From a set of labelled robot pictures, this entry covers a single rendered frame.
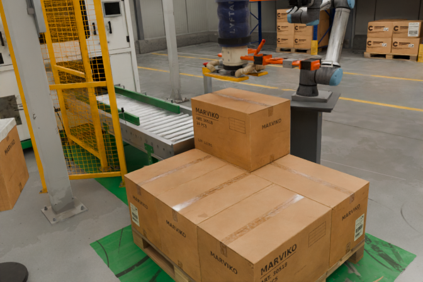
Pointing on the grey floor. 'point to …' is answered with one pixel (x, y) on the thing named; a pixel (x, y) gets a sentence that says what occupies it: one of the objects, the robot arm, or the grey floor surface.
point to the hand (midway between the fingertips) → (287, 1)
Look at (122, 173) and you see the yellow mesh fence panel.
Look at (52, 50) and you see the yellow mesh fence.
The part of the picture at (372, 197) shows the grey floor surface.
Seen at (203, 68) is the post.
